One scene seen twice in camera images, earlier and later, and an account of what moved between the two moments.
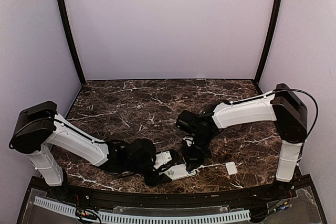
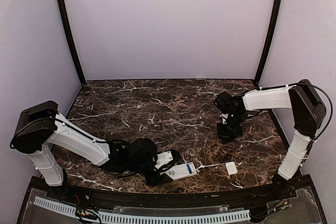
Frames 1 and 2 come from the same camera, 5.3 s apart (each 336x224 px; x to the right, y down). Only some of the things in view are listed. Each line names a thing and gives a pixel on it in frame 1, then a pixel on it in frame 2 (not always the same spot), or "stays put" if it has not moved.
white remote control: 177,171 stays put
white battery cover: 231,168 stays put
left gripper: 156,180 stays put
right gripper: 193,160 to 226,137
